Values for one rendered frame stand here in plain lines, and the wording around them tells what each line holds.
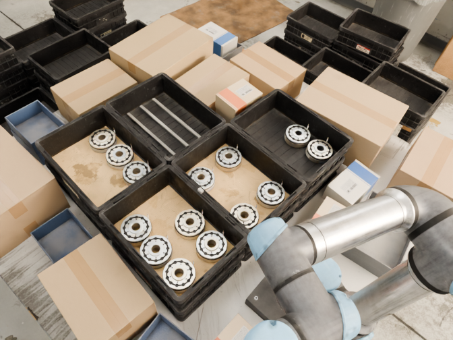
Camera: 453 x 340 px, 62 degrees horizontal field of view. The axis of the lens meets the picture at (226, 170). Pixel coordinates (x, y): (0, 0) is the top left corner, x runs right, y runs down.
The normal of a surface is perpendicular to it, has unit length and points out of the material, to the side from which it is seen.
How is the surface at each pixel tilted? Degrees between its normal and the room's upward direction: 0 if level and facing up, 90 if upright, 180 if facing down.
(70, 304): 0
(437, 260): 74
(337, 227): 17
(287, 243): 11
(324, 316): 3
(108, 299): 0
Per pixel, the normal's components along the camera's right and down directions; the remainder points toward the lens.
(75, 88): 0.06, -0.59
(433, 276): -0.69, 0.36
